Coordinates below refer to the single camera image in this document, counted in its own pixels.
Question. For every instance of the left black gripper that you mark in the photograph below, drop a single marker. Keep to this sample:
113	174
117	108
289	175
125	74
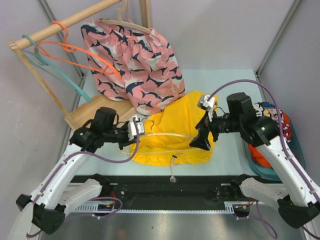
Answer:
127	142

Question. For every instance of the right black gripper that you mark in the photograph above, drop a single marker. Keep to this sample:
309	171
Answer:
200	140

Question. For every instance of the yellow hanger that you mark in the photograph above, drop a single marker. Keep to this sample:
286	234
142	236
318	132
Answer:
167	134

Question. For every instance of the yellow shorts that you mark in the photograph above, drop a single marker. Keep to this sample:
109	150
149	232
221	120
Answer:
181	117

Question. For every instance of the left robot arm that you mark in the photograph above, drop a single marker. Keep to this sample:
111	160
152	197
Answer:
48	205

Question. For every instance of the colourful cartoon print shorts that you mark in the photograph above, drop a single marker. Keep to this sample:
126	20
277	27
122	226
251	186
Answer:
268	109

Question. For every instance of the pink shark print shorts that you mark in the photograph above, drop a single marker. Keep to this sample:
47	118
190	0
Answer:
128	64

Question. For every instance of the teal hanger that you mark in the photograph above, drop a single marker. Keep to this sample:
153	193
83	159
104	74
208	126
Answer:
62	77

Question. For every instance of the orange hanger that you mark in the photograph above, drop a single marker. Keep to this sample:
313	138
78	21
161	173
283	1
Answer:
75	60

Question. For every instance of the beige hanger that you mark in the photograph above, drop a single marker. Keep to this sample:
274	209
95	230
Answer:
124	21

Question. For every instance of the wooden clothes rack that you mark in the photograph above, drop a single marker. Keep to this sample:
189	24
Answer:
82	113

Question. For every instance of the teal laundry basket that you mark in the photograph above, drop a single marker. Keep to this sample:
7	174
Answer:
269	173

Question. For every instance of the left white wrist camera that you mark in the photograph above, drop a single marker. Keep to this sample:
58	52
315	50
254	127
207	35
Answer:
135	127

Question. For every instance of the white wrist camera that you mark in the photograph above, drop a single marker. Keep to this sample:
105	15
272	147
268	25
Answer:
207	103
135	127

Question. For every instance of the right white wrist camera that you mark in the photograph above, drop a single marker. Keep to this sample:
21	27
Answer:
207	103

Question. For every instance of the white slotted cable duct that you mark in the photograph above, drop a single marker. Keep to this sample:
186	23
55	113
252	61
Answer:
106	207

